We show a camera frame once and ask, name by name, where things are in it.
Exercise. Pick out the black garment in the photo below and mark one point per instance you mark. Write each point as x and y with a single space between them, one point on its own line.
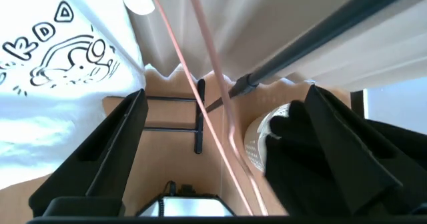
293 177

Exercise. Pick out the white printed shirt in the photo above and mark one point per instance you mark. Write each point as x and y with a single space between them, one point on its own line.
50 117

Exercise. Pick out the black clothes rack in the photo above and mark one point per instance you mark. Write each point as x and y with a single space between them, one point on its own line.
333 27

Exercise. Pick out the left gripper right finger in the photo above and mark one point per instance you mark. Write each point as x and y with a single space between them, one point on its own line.
360 177

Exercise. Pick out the pink clothes hanger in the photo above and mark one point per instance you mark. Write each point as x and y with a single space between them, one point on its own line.
217 67

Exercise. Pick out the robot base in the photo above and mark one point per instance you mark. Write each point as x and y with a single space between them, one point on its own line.
187 207

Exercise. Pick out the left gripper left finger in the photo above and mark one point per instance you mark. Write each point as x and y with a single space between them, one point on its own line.
110 170

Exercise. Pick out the white laundry basket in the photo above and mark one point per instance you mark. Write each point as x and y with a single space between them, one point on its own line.
257 140

